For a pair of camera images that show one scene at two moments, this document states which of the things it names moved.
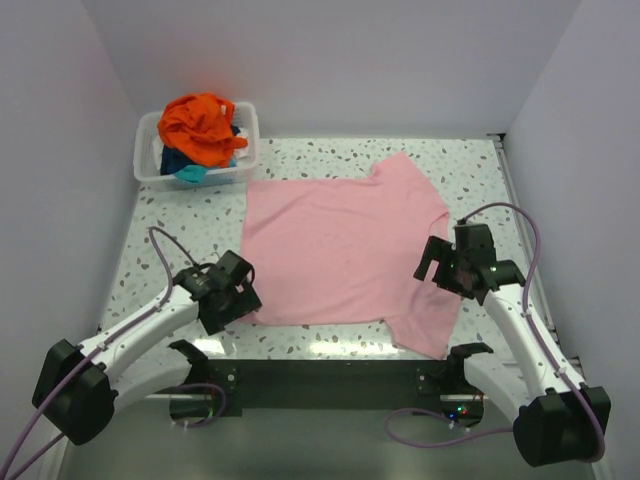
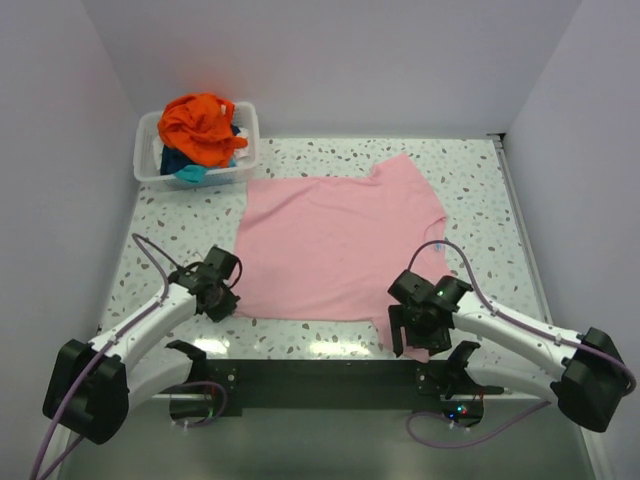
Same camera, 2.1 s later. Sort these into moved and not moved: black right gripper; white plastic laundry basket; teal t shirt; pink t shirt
Moved: black right gripper
Not moved: white plastic laundry basket; teal t shirt; pink t shirt
